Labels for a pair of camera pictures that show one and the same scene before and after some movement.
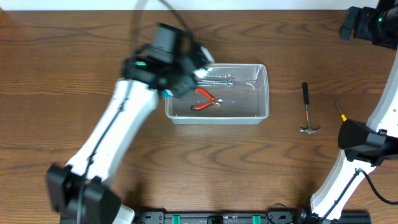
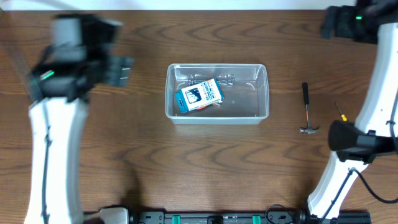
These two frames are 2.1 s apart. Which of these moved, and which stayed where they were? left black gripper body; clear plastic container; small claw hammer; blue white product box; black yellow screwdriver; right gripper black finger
Moved: right gripper black finger; left black gripper body; blue white product box
Stayed: clear plastic container; black yellow screwdriver; small claw hammer
